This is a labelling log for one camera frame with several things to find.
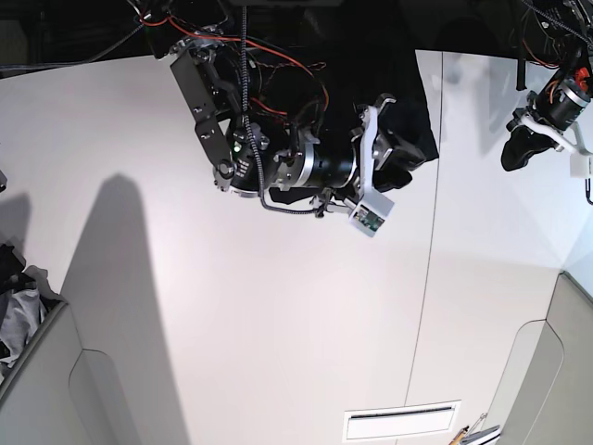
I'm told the thin black rod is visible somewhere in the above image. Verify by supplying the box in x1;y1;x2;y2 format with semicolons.
350;406;454;418

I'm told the clothes pile in bin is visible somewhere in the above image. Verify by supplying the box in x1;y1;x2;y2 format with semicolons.
1;244;58;381

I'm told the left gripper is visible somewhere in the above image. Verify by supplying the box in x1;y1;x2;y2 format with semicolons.
500;76;592;172

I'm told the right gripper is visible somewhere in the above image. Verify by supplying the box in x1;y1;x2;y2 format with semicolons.
271;94;424;205

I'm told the grey bin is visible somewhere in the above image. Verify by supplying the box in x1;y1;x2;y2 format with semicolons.
1;303;118;445
498;273;592;444

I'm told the grey left bin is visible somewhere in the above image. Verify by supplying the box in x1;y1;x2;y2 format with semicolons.
1;303;118;445

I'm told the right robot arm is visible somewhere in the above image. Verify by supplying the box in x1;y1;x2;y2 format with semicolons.
132;1;438;218

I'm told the yellow pencil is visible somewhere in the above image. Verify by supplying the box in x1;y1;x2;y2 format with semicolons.
448;426;470;445

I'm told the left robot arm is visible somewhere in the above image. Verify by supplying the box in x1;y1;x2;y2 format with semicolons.
500;1;592;178

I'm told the grey right bin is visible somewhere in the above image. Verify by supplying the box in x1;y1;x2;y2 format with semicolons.
498;273;592;444

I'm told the black T-shirt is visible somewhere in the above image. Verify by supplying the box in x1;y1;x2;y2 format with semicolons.
268;0;440;205

